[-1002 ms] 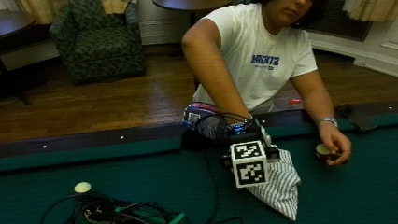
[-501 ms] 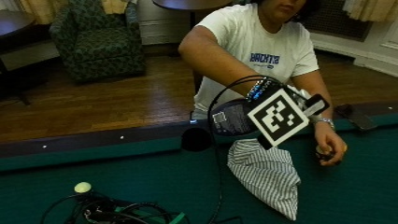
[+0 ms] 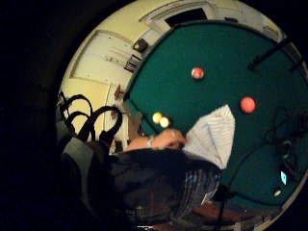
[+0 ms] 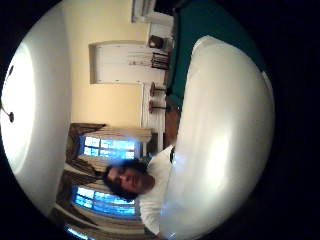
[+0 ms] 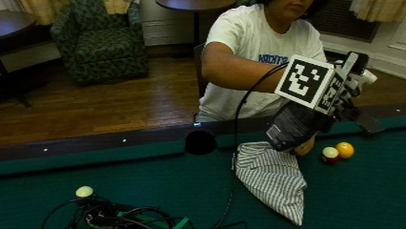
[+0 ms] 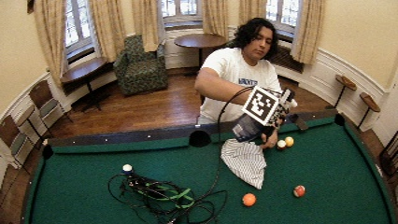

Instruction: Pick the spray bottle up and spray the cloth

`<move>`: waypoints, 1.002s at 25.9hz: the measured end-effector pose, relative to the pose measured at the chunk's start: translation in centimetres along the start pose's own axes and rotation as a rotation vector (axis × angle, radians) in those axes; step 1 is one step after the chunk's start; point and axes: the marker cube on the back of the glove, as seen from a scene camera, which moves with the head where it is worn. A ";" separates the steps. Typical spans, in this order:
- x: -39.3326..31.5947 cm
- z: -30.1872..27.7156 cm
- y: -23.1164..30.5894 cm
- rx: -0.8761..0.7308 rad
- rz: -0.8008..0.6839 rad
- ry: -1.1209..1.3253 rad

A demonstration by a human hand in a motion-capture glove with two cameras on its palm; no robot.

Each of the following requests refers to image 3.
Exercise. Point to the white lined paper booklet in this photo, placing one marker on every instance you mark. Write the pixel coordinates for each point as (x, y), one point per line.
(213, 138)

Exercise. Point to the yellow and white ball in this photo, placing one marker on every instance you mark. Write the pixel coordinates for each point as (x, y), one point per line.
(165, 122)

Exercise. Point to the silver wristwatch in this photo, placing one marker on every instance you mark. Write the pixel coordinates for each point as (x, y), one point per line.
(149, 141)

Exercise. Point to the the person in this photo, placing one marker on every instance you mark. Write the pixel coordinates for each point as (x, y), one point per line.
(150, 184)

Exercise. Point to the white door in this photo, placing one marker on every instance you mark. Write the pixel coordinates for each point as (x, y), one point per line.
(102, 61)

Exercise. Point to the red and white striped ball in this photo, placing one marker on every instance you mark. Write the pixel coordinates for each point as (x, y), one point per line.
(197, 73)

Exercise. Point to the device with blue screen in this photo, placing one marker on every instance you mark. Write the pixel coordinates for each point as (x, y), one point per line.
(283, 177)

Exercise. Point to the small white lit device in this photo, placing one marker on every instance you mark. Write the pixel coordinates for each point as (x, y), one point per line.
(277, 192)

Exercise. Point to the long black rod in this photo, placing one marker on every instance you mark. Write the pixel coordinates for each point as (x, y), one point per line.
(269, 54)

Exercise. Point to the black striped wall vent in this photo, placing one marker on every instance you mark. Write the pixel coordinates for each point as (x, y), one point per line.
(132, 63)

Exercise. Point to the brown wall box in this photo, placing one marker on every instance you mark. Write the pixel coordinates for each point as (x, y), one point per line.
(140, 45)

